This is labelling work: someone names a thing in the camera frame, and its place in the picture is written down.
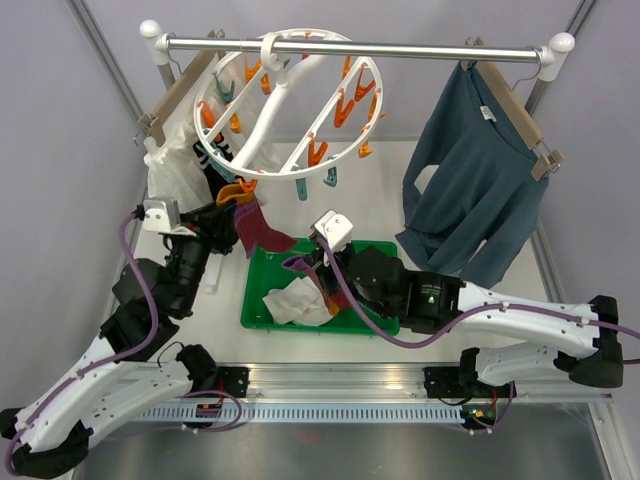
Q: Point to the black sock with white stripes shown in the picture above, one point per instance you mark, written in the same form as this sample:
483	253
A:
205	161

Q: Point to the white garment on hanger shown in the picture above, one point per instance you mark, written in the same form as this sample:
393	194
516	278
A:
174	170

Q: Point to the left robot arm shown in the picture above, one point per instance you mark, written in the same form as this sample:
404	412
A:
118	377

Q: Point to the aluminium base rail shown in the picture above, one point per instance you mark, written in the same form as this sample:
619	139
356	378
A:
378	382

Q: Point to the white round clip hanger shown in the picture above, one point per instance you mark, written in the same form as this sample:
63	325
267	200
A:
286	58

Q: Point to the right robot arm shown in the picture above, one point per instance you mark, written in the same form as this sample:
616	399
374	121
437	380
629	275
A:
579	341

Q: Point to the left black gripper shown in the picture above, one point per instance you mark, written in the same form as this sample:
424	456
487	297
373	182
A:
215	225

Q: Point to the maroon orange sock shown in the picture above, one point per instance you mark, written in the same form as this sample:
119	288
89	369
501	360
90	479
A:
335	300

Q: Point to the purple orange sock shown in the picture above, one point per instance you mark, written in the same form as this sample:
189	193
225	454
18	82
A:
250	223

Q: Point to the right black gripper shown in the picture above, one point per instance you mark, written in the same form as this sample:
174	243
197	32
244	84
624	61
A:
348	251

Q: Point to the left beige wooden hanger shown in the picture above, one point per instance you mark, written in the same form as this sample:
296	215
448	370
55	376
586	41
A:
152	123

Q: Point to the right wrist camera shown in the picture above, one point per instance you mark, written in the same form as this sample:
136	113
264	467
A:
335	229

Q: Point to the orange front clothes peg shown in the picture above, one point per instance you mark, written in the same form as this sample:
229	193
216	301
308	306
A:
247	186

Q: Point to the right beige wooden hanger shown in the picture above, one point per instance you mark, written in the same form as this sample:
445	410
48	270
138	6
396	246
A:
528	130

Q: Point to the beige wooden hanger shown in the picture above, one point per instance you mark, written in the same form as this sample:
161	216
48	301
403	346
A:
152	123
528	130

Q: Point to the white slotted cable duct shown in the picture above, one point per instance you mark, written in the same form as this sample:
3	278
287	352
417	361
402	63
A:
383	413

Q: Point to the silver clothes rail bar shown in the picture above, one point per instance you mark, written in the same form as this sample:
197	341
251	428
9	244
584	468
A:
550	57

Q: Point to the blue sweater on hanger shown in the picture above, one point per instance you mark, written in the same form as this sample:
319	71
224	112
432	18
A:
470	201

